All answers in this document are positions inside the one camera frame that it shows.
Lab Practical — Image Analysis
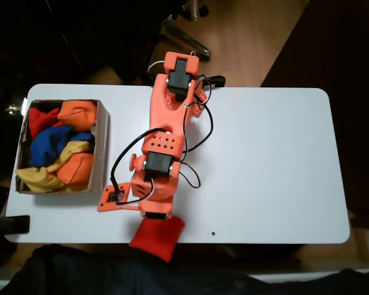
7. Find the red bean bag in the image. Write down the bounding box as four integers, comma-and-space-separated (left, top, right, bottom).
28, 107, 64, 141
129, 216, 186, 263

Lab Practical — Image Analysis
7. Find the cardboard box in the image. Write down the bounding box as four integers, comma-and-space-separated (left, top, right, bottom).
14, 98, 111, 195

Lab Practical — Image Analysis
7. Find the orange bean bag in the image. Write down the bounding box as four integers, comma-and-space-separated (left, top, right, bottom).
55, 152, 95, 185
57, 100, 98, 133

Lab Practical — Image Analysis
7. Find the yellow bean bag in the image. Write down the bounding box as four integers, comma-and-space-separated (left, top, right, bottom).
15, 167, 65, 193
47, 140, 93, 173

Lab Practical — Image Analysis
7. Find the blue bean bag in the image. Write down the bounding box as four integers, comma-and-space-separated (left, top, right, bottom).
28, 125, 93, 168

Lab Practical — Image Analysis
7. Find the crumpled red bean bag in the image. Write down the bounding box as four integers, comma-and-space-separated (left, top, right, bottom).
28, 107, 64, 141

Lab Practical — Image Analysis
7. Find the person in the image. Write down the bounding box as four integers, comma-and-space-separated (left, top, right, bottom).
1, 244, 369, 295

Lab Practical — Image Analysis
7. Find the black table-edge clamp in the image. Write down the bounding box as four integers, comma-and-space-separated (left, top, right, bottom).
0, 214, 31, 236

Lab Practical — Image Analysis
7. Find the office chair base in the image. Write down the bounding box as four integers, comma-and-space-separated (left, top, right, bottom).
155, 0, 212, 62

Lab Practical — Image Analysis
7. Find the thick black camera cable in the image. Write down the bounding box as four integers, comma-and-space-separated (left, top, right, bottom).
109, 128, 161, 199

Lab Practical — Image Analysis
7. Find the orange camera mount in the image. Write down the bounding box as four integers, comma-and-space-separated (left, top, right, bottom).
97, 183, 142, 213

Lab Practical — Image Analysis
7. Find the thin black servo wire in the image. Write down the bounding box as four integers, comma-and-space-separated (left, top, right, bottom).
181, 92, 215, 154

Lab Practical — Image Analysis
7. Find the white usb cable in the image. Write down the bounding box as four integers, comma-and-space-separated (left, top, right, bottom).
146, 60, 167, 74

